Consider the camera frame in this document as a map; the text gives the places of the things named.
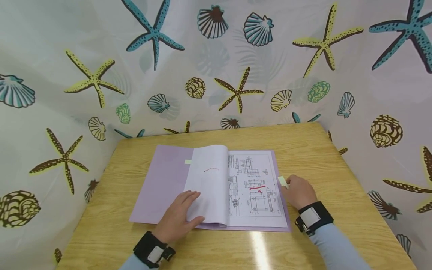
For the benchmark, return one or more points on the person's left hand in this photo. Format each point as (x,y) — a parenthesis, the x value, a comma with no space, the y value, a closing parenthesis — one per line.
(175,221)

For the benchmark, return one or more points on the person's right hand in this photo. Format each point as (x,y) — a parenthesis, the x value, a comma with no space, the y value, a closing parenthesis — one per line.
(300,193)

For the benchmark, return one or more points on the person's left index finger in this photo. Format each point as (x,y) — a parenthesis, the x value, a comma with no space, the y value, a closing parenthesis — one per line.
(193,200)

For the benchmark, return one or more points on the person's left fingers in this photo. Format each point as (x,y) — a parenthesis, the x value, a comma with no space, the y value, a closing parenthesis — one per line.
(180,200)

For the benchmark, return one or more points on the person's right fingers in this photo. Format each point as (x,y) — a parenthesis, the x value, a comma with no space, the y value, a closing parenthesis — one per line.
(292,180)

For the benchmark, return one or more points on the person's left thumb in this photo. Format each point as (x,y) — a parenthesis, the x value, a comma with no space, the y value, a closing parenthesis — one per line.
(195,222)

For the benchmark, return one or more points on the person's right thumb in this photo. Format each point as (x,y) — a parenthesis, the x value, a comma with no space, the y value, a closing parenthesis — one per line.
(286,194)

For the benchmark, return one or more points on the small white sticky tab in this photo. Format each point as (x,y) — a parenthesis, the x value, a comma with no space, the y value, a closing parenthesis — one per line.
(282,181)

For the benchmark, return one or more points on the white page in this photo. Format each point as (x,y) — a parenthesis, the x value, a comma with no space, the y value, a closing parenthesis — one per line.
(211,187)

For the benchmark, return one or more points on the person's left forearm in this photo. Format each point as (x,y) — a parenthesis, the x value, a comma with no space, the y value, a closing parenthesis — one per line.
(133,264)

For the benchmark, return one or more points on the person's right forearm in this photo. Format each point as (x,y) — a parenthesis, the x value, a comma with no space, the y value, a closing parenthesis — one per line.
(337,249)

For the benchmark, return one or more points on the purple paper folder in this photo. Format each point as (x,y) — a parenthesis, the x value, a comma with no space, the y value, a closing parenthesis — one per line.
(162,183)

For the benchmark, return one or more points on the technical drawing sheet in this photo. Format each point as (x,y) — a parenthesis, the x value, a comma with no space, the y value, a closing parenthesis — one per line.
(256,176)

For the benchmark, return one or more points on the black wrist band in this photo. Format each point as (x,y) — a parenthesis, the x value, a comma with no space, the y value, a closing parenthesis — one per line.
(313,217)
(153,250)

